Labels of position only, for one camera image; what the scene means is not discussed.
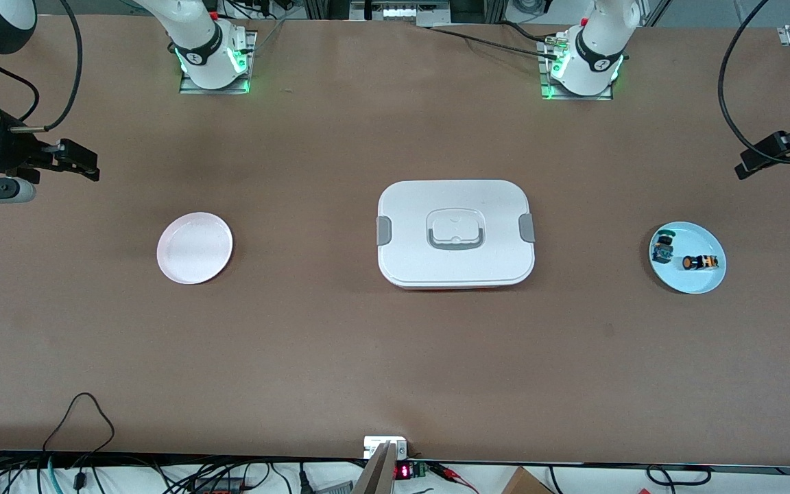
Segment black coiled cable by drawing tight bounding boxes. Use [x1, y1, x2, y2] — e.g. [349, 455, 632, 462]
[645, 464, 713, 486]

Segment grey aluminium profile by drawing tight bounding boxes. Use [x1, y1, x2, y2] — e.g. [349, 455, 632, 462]
[350, 441, 397, 494]

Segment control box with lights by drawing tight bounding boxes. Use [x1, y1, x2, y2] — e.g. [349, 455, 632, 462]
[350, 0, 451, 23]

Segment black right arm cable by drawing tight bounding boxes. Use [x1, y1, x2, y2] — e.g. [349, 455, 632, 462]
[0, 0, 84, 132]

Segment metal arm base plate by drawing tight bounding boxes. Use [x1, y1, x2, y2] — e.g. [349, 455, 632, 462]
[539, 34, 615, 102]
[179, 31, 259, 95]

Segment white power socket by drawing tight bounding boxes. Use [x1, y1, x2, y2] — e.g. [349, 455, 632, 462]
[363, 436, 408, 459]

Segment pink round plate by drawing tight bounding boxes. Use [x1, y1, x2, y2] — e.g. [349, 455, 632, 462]
[156, 212, 234, 285]

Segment black cable across table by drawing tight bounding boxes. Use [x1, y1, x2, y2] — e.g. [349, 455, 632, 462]
[419, 21, 564, 59]

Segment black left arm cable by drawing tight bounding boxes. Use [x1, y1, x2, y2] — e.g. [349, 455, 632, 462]
[719, 0, 790, 165]

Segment white lunch box grey latches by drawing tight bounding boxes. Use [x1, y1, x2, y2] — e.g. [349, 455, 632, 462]
[376, 180, 536, 290]

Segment red and black probe wires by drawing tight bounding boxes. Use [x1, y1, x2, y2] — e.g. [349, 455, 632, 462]
[429, 462, 479, 494]

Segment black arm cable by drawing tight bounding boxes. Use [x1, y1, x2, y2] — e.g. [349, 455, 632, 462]
[719, 0, 790, 165]
[0, 0, 84, 132]

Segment light blue round plate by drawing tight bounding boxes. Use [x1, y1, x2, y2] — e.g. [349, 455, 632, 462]
[649, 221, 728, 295]

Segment green and blue switch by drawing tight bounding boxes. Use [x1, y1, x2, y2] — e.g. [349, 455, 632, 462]
[651, 232, 677, 266]

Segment thin black looped cable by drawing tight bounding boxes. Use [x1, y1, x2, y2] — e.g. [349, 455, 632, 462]
[42, 392, 116, 454]

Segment brown cardboard piece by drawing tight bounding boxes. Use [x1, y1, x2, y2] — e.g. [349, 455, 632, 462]
[501, 467, 553, 494]

